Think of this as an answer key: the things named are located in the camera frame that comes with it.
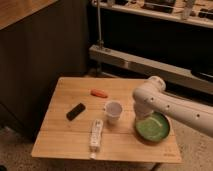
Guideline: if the dark wooden cabinet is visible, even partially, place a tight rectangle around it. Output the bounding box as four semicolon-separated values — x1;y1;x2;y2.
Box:
0;0;89;140

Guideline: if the black rectangular remote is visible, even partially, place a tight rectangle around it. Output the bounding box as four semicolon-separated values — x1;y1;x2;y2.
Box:
66;103;86;121

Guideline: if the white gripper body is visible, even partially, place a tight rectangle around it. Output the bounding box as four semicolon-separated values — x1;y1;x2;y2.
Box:
133;103;153;120

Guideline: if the wooden folding table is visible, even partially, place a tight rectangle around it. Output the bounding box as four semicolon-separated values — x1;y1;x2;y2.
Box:
31;77;181;163

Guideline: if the orange carrot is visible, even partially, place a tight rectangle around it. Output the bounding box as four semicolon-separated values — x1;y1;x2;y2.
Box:
90;89;108;98

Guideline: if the white plastic cup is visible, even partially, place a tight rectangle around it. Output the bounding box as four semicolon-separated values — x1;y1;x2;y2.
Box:
104;101;123;125

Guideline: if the metal shelf rack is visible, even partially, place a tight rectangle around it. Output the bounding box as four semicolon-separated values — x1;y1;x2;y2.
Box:
89;0;213;96

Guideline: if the green ceramic bowl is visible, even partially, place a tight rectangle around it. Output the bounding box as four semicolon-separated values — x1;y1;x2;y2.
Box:
135;112;170;143

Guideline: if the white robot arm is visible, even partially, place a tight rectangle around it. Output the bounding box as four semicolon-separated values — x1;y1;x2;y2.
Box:
132;76;213;138

